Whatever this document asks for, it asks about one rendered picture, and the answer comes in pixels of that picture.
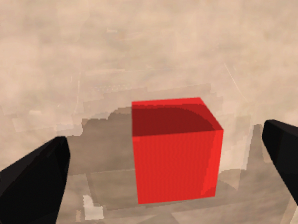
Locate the red block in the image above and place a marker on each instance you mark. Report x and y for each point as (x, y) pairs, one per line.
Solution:
(177, 148)

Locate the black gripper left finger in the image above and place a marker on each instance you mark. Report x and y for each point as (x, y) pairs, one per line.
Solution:
(31, 190)

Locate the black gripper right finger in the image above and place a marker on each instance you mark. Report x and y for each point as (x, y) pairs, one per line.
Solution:
(281, 142)

